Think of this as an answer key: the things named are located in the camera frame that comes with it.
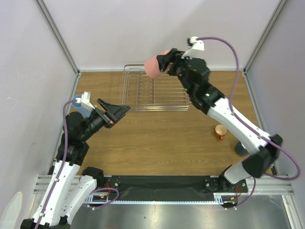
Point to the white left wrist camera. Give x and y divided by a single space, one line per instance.
85 101

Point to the aluminium frame rail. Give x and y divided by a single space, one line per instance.
264 186

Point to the light blue plastic cup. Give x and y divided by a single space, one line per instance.
78 106

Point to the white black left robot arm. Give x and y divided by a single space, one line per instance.
59 206

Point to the red ceramic mug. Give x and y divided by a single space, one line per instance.
220 131

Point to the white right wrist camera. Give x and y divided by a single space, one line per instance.
196 47

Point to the dark blue paper cup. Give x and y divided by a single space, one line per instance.
240 149

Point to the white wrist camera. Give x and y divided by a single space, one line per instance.
196 47
85 101

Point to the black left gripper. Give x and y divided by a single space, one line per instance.
113 113

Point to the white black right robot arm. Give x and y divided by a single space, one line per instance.
259 144

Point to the pink plastic cup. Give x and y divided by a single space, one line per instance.
151 68

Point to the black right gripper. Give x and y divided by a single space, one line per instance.
173 61

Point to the wire dish rack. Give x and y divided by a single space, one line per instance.
142 93

